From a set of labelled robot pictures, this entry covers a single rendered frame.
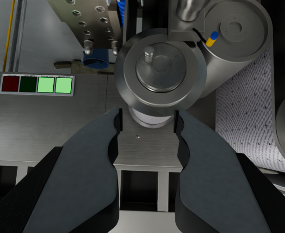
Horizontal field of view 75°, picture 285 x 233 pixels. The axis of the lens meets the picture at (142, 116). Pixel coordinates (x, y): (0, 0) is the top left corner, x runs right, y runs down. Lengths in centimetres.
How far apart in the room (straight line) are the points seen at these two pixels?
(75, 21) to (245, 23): 44
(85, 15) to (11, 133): 44
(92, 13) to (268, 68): 43
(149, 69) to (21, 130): 54
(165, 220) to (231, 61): 50
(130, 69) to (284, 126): 25
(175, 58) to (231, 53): 10
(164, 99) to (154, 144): 34
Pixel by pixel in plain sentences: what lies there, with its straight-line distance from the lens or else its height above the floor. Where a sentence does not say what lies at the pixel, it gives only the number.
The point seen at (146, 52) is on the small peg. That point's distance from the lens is 26.
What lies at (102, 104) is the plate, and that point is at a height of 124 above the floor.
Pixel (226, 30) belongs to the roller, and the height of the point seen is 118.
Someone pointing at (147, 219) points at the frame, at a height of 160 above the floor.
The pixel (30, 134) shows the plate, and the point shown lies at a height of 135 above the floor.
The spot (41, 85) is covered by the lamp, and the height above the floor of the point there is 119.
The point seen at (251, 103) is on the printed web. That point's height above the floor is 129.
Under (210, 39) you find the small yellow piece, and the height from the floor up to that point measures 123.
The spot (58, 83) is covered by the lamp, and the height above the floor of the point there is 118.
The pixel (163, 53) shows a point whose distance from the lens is 30.
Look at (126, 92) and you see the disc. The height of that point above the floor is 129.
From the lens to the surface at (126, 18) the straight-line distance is 36.
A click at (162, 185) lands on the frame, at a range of 63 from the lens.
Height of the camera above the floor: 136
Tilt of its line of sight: 8 degrees down
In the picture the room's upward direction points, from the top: 178 degrees counter-clockwise
